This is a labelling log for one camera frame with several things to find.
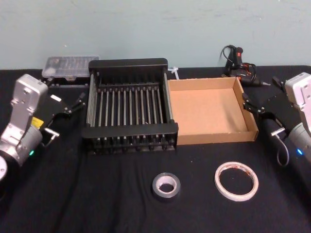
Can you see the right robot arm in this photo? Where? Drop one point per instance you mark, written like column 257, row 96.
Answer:
column 300, row 102

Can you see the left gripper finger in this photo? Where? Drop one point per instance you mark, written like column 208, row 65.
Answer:
column 75, row 108
column 81, row 97

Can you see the pale wall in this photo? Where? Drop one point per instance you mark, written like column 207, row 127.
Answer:
column 155, row 29

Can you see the small white plastic piece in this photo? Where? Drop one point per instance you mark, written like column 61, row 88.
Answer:
column 174, row 71

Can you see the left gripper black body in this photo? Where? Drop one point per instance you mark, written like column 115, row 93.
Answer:
column 57, row 106

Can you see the shallow brown cardboard tray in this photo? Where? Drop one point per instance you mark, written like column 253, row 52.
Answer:
column 206, row 111

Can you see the white tape roll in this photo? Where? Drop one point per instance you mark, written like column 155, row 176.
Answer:
column 219, row 187

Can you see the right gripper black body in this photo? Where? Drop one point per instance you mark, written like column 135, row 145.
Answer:
column 277, row 109

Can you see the silver tape roll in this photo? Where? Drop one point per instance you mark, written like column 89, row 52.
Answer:
column 158, row 191

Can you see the clear plastic case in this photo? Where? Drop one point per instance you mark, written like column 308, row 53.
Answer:
column 70, row 65

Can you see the black table cloth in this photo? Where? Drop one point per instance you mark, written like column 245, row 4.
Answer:
column 109, row 199

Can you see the black rack with steel bars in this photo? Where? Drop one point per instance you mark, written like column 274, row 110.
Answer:
column 131, row 109

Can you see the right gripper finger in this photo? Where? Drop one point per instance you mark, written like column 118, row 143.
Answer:
column 247, row 100
column 255, row 110

